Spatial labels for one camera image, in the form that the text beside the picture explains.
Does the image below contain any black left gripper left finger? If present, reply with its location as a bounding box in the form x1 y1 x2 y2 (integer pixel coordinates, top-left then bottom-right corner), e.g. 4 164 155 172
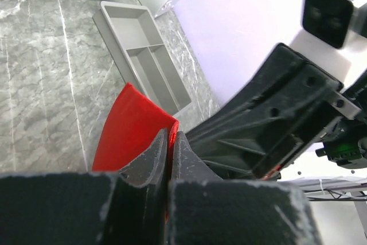
1 129 168 244

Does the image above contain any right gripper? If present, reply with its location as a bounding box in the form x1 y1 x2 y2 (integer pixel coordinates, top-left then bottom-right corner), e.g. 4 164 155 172
186 44 366 179

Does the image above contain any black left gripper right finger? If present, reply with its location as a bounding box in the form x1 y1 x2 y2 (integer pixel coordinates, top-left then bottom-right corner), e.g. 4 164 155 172
167 132 322 244

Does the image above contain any red first aid kit pouch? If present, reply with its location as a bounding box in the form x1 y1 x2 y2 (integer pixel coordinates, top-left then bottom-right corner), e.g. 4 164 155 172
92 83 179 171

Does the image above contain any grey plastic tray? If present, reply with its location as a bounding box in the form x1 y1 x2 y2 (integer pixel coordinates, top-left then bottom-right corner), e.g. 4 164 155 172
92 1 192 118

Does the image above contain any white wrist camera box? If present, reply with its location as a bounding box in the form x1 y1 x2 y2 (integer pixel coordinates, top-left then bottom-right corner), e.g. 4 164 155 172
290 0 366 88

